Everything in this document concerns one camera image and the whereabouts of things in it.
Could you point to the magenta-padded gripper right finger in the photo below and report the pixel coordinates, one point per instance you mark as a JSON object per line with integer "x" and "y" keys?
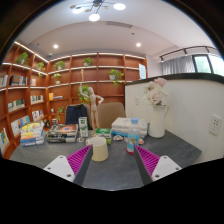
{"x": 163, "y": 166}

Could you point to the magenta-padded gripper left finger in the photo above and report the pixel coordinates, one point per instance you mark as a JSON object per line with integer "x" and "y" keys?
{"x": 63, "y": 166}

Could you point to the clear blue-capped water bottle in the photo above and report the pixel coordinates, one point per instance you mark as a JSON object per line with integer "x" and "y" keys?
{"x": 133, "y": 136}

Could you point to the small painted seashell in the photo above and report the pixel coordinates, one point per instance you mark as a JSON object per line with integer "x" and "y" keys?
{"x": 80, "y": 139}
{"x": 141, "y": 141}
{"x": 117, "y": 137}

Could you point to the stack of dark books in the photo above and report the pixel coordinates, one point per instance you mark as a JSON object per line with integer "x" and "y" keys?
{"x": 62, "y": 132}

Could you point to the cream ceramic mug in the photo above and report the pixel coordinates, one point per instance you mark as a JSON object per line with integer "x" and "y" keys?
{"x": 99, "y": 150}

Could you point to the white ceramic vase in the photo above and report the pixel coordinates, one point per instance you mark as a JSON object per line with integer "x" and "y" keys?
{"x": 157, "y": 123}

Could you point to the tall green white carton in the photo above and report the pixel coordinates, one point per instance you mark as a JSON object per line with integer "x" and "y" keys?
{"x": 83, "y": 126}

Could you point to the stack of colourful books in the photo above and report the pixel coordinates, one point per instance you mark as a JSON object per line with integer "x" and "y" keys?
{"x": 32, "y": 133}

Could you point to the green white tissue box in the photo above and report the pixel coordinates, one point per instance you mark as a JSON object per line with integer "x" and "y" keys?
{"x": 103, "y": 133}

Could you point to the dark blue chair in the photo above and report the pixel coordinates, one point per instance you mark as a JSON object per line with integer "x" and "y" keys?
{"x": 75, "y": 115}

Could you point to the white tissue packs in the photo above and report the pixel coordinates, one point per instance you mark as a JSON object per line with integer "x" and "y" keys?
{"x": 121, "y": 126}

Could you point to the wooden artist mannequin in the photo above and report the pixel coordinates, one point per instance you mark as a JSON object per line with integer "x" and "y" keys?
{"x": 93, "y": 106}

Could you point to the wooden shelf unit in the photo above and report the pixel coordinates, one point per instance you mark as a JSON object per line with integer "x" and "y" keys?
{"x": 90, "y": 75}

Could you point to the grey curtain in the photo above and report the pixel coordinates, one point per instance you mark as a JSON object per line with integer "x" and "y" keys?
{"x": 178, "y": 65}

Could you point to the window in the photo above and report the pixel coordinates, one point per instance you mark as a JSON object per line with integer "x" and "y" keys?
{"x": 208, "y": 64}

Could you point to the recessed ceiling downlight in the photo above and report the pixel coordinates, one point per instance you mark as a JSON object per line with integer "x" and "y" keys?
{"x": 55, "y": 46}
{"x": 138, "y": 44}

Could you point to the ceiling air vent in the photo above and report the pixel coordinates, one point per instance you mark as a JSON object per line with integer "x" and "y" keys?
{"x": 119, "y": 24}

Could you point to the ceiling lamp with round lights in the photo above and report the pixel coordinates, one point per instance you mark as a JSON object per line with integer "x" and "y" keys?
{"x": 94, "y": 16}

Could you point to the white wall power outlet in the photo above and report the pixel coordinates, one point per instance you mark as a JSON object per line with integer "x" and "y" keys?
{"x": 215, "y": 125}

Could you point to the white wall switch plate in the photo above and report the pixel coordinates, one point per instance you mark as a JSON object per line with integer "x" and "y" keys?
{"x": 137, "y": 101}

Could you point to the white wall notice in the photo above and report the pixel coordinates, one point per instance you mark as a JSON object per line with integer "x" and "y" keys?
{"x": 142, "y": 71}

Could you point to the dark curtain rail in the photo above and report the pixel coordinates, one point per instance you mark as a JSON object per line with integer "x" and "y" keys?
{"x": 186, "y": 50}

